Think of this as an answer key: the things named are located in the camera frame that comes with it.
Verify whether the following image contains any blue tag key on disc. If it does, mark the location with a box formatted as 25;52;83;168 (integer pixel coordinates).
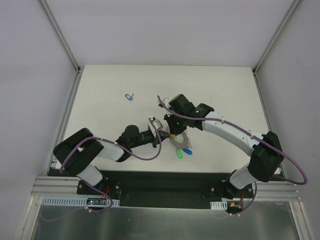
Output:
183;148;193;155

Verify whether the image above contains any left aluminium frame rail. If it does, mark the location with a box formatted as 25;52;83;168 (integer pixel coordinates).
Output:
36;0;83;175

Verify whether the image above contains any right white cable duct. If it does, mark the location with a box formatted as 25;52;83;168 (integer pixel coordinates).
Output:
210;200;228;211

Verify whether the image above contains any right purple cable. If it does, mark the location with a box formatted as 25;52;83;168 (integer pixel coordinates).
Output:
156;94;309;216

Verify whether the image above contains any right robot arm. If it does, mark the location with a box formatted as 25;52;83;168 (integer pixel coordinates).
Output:
158;94;284;200

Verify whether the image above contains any right aluminium frame rail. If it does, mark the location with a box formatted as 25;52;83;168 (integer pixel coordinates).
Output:
252;0;302;181

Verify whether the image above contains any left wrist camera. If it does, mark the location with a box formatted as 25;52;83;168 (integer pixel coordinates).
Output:
148;116;163;131

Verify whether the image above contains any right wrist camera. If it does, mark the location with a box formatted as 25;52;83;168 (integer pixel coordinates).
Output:
157;97;171;108

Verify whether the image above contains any aluminium frame rail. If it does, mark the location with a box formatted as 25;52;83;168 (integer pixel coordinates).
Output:
36;0;83;175
252;0;302;181

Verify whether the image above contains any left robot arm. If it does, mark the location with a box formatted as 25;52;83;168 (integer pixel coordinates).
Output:
53;121;170;195

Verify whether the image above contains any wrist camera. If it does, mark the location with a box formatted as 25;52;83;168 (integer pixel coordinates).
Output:
157;97;171;108
148;116;163;131

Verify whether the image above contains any green tag key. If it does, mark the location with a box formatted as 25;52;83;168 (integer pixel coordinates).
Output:
176;149;183;159

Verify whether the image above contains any metal disc with keyrings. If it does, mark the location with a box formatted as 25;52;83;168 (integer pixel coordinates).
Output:
168;130;192;150

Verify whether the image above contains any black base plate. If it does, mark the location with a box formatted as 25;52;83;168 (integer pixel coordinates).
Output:
47;167;291;208

